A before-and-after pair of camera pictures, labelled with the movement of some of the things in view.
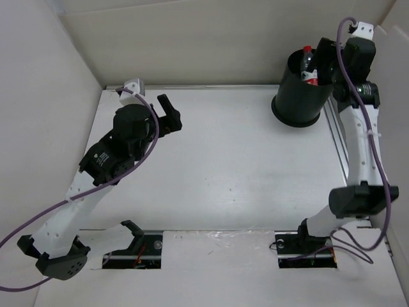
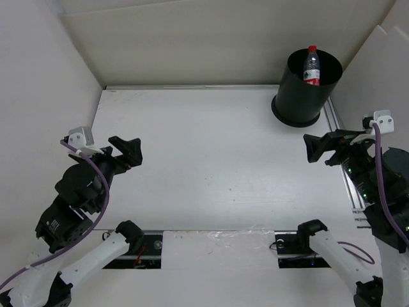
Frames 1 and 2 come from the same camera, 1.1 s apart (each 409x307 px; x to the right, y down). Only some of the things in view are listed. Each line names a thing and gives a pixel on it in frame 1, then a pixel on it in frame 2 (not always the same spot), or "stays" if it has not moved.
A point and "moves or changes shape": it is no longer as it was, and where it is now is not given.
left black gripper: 174,123 to 132,148
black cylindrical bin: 298,103 stays
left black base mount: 145,252 stays
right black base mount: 294,251 stays
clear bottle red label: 307,74 moves or changes shape
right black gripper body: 327,49 to 356,159
